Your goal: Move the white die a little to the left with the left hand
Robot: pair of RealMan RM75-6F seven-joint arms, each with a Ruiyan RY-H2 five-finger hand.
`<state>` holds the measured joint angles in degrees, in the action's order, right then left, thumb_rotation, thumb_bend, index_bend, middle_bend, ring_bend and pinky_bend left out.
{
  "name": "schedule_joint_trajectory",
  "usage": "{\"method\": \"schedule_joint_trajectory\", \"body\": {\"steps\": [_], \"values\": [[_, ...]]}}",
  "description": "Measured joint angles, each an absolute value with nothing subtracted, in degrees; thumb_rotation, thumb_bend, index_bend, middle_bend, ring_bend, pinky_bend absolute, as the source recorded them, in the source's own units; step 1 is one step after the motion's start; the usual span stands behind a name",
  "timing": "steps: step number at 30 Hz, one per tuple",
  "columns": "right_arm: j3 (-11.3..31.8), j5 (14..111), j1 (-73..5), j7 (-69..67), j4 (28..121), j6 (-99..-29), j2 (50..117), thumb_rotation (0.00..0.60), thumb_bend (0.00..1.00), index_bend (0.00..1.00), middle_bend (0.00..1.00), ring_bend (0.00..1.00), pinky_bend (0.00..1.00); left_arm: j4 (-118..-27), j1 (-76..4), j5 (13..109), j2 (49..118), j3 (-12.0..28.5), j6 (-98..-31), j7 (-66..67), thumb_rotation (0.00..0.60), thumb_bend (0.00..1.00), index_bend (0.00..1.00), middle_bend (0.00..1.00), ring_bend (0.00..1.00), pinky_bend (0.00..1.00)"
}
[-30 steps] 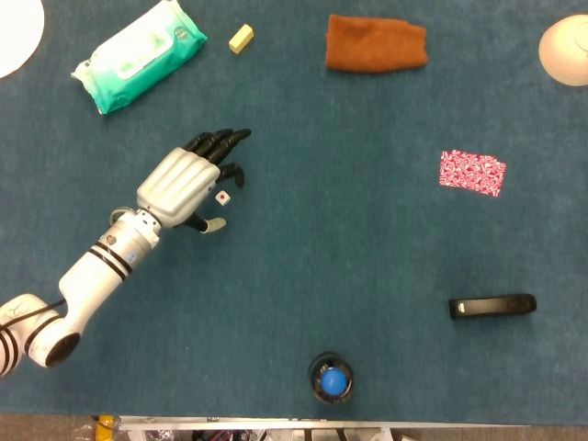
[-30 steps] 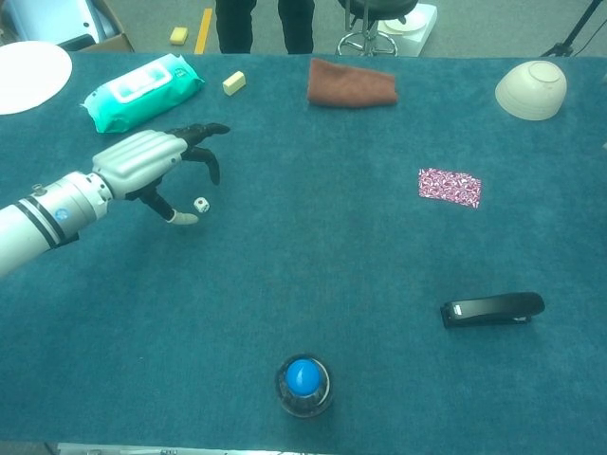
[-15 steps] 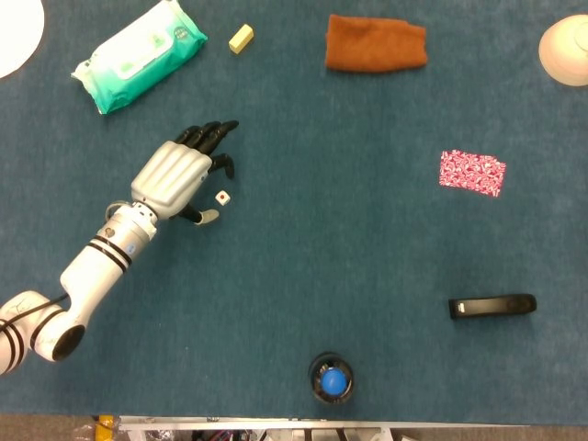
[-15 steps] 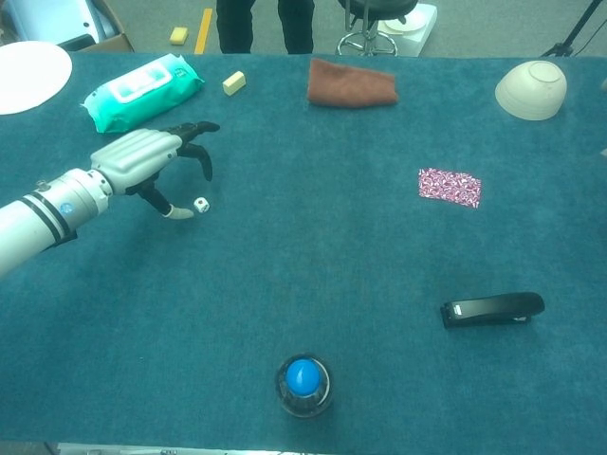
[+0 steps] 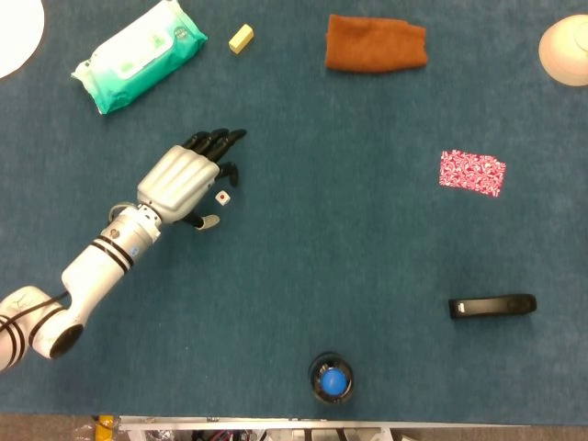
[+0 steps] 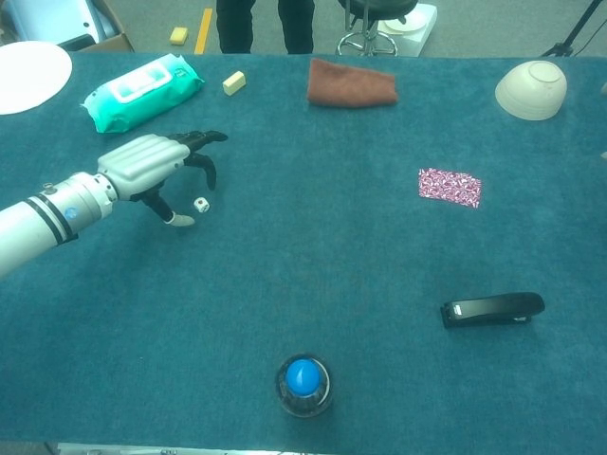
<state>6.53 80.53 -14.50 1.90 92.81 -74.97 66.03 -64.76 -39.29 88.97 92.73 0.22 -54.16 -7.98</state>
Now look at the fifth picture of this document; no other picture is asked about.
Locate black stapler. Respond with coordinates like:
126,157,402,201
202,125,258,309
447,293,537,321

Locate yellow eraser block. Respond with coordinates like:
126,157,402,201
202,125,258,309
228,23,254,55

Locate red white patterned packet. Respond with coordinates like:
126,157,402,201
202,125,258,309
438,150,507,198

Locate white metal frame rail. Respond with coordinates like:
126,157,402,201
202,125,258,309
118,415,529,433

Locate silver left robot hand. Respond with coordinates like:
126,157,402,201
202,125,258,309
136,128,248,232

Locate brown folded cloth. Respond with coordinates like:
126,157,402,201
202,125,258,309
324,14,429,75

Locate green wet wipes pack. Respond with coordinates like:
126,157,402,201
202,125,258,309
71,0,209,116

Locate yellow clamp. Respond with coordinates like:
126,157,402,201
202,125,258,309
95,414,116,441

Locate beige bowl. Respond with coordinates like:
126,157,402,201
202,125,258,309
538,14,588,87

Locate blue cap bottle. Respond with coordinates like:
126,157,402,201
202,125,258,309
308,351,356,406

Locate white round plate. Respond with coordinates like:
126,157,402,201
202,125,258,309
0,0,46,80

